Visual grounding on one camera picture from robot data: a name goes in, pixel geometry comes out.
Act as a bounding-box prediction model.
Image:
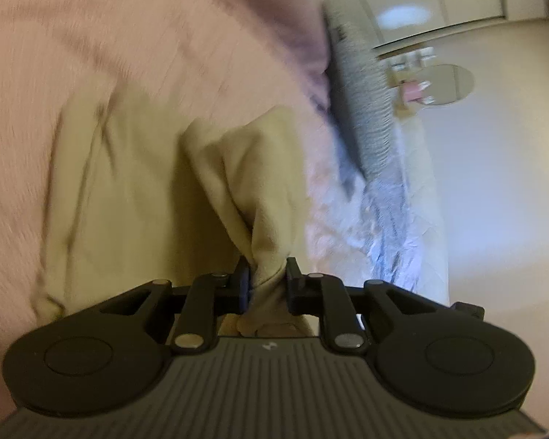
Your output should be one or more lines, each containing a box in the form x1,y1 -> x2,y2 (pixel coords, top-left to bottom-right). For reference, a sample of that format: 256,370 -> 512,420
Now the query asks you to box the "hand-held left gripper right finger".
285,257 -> 442,356

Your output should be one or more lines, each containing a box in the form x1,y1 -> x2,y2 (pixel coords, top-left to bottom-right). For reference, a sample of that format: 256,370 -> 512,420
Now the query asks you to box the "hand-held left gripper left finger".
98,256 -> 251,355

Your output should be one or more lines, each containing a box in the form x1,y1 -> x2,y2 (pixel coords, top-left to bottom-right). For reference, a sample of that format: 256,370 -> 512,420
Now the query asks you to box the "cream garment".
33,83 -> 318,340

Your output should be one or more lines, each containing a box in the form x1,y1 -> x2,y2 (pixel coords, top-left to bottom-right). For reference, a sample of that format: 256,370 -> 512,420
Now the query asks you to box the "grey fluffy blanket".
343,171 -> 440,296

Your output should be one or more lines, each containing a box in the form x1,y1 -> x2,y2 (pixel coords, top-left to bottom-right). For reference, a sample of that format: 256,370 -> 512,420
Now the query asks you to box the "grey striped pillow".
322,11 -> 396,197

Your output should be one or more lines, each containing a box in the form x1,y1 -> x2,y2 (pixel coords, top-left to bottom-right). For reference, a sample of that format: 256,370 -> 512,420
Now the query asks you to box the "pink bed sheet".
0,0 -> 371,431

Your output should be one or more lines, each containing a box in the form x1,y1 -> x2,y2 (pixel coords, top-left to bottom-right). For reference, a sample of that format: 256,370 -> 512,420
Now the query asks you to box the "round ceiling lamp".
376,4 -> 430,27

